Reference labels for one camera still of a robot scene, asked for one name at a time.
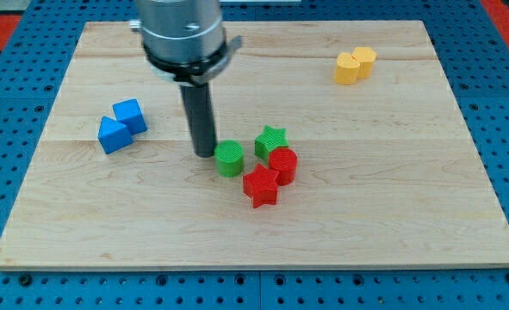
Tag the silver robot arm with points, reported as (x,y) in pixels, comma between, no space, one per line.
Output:
(185,40)

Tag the blue triangle block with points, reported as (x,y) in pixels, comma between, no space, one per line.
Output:
(113,135)

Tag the green star block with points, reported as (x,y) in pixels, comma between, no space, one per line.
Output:
(270,139)

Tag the green cylinder block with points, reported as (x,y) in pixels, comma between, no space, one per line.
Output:
(229,156)

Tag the red cylinder block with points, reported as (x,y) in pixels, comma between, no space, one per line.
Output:
(284,160)

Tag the red star block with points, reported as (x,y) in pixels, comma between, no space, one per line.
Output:
(260,185)

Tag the black cylindrical pointer rod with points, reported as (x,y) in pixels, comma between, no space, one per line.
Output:
(198,109)

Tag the yellow heart block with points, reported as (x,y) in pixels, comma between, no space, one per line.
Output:
(346,69)

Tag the blue cube block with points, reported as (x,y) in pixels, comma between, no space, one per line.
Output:
(130,114)

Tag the wooden board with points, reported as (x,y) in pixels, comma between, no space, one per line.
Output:
(388,176)

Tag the yellow hexagon block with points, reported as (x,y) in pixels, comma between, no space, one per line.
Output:
(366,57)

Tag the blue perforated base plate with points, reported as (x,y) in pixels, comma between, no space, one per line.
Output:
(472,42)

